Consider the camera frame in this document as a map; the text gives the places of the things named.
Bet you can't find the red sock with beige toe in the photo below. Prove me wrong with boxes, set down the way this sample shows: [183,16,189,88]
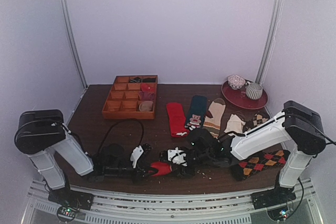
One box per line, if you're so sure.
[150,162,172,177]

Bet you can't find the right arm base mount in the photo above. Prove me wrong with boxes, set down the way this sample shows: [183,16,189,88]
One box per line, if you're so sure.
[251,186,296,221]

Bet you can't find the wooden compartment tray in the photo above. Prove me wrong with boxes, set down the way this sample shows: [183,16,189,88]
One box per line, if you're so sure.
[102,75,158,120]

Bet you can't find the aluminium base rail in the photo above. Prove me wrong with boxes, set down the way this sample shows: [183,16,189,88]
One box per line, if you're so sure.
[19,179,327,223]

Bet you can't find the beige brown sock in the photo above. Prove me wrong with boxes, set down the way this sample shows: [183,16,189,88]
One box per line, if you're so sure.
[224,111,246,133]

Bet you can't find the beige striped sock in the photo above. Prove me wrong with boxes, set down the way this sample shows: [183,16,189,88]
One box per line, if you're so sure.
[203,98,226,138]

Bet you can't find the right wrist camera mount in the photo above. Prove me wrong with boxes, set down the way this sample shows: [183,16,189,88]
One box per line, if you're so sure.
[167,147,188,167]

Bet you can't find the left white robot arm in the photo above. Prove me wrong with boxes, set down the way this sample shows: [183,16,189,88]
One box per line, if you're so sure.
[14,109,158,205]

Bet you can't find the left black cable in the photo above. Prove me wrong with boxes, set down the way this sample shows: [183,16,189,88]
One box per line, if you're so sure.
[97,119,144,154]

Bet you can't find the black striped rolled sock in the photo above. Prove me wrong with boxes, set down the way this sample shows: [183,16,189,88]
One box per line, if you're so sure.
[129,77,142,83]

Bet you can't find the right aluminium frame post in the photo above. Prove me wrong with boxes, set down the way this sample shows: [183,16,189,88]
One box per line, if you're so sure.
[255,0,283,84]

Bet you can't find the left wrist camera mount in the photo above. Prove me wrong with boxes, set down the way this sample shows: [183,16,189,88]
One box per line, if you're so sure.
[130,145,144,169]

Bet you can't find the beige argyle sock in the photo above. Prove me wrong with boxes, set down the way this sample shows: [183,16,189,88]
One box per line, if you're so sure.
[245,114,270,131]

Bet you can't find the aluminium frame post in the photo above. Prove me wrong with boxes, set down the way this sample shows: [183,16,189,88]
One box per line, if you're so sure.
[60,0,88,90]
[255,0,283,84]

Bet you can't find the white patterned bowl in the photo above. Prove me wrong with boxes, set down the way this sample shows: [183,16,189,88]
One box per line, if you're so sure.
[227,74,246,90]

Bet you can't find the black orange argyle sock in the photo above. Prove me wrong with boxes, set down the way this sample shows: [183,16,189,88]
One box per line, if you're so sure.
[229,150,291,182]

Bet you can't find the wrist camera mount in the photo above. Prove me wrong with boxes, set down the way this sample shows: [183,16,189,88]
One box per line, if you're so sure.
[130,145,144,169]
[167,147,188,167]

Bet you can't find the beige rolled sock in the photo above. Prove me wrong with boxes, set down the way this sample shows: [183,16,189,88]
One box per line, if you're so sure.
[139,101,154,112]

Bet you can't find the red rolled sock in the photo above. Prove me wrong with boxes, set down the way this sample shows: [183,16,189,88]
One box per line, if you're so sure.
[140,83,156,92]

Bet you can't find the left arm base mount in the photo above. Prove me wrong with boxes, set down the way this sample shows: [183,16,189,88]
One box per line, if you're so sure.
[48,190,94,223]

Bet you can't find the left aluminium frame post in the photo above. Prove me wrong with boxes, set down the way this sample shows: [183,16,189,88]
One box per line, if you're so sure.
[60,0,88,90]

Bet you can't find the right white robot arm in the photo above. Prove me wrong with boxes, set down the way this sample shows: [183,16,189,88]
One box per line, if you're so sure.
[160,101,327,204]

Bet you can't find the teal reindeer sock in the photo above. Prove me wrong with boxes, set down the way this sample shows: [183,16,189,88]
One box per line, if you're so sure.
[184,95,207,130]

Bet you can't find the black cable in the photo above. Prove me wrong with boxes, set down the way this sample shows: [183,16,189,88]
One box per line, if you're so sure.
[97,119,144,154]
[285,129,336,209]

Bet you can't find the striped grey cup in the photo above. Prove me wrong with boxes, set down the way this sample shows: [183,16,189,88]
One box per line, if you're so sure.
[246,82,263,100]

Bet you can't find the right black cable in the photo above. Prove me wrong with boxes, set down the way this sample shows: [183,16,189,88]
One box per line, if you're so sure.
[285,129,336,209]

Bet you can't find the red round plate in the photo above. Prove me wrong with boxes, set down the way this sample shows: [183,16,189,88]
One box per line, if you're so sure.
[221,81,268,110]

